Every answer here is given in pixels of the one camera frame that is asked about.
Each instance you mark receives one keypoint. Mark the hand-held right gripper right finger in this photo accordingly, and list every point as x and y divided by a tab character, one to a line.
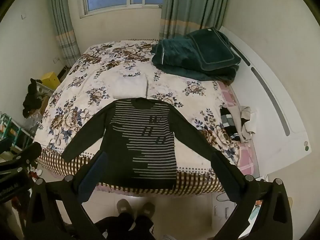
226	178

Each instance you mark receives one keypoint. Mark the dark green folded blanket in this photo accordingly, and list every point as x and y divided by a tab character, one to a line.
175	60

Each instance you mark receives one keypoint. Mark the white folded cloth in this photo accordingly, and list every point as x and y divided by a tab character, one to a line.
130	86

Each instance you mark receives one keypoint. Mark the white headboard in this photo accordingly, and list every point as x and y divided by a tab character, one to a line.
272	120

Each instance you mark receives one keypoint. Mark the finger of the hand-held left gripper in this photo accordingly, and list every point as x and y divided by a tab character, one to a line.
25	155

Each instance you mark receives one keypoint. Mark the pink checkered sheet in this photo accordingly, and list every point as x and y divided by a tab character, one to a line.
228	96

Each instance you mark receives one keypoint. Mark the person's right leg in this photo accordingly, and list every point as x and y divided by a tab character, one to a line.
143	228

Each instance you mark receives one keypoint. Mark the black clothes pile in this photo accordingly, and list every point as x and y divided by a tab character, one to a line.
31	100

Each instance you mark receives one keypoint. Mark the green striped curtain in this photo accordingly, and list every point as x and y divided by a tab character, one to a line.
62	17
190	2

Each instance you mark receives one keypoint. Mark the green storage shelf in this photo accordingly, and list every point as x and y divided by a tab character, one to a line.
12	130

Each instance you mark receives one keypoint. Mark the person's left shoe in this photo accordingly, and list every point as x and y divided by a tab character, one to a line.
124	206

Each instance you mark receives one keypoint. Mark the floral bed cover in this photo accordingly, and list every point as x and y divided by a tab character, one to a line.
87	80

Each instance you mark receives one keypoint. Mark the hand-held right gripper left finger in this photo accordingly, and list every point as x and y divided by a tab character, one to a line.
92	178

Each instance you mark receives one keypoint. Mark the person's shoe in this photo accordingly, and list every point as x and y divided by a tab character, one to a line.
124	206
146	208

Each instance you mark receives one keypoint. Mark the dark striped sweater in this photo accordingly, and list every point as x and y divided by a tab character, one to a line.
140	130

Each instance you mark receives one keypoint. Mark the beige crumpled garment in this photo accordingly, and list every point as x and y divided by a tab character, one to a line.
247	122

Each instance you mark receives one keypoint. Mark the yellow box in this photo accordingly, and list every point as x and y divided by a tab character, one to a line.
51	80

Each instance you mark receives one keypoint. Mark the person's right shoe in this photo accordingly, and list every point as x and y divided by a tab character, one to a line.
146	208

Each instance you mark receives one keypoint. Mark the dark striped crumpled garment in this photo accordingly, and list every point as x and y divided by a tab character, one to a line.
228	125

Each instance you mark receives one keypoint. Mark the dark green pillow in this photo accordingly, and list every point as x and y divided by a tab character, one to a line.
215	47

